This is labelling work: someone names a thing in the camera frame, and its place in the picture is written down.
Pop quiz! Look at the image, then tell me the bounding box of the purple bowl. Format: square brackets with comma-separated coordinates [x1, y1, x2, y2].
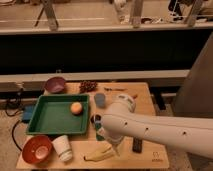
[44, 77, 66, 93]

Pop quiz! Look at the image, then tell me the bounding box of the metal fork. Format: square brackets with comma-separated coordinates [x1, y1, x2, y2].
[104, 87, 126, 91]

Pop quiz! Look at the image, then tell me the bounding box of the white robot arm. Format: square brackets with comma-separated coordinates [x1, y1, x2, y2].
[101, 94, 213, 159]

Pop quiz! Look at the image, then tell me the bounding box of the green sponge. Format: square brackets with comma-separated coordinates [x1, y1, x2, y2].
[95, 123, 105, 141]

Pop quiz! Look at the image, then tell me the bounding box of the orange fruit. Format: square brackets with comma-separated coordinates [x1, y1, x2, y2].
[70, 102, 83, 115]

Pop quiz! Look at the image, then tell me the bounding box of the black cable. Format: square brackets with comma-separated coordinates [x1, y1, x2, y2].
[4, 87, 25, 118]

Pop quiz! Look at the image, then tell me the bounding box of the blue box on floor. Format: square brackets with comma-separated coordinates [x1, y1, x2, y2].
[22, 105, 34, 123]

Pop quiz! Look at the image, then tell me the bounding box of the bunch of dark grapes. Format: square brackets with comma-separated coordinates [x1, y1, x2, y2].
[79, 81, 97, 93]

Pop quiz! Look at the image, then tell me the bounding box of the yellow banana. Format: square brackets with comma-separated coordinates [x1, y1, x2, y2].
[83, 145, 114, 162]

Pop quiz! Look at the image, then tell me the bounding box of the black remote control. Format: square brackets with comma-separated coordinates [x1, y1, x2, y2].
[132, 138, 142, 153]

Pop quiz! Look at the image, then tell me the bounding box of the blue plastic cup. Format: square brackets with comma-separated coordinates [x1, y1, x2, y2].
[94, 93, 106, 108]

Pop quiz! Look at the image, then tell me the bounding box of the white paper cup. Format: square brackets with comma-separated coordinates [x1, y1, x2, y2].
[52, 135, 73, 162]

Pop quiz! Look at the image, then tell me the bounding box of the red bowl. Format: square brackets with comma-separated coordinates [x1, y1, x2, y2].
[22, 135, 52, 164]

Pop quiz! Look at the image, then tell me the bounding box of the green plastic tray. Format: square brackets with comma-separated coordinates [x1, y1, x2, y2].
[26, 94, 89, 135]

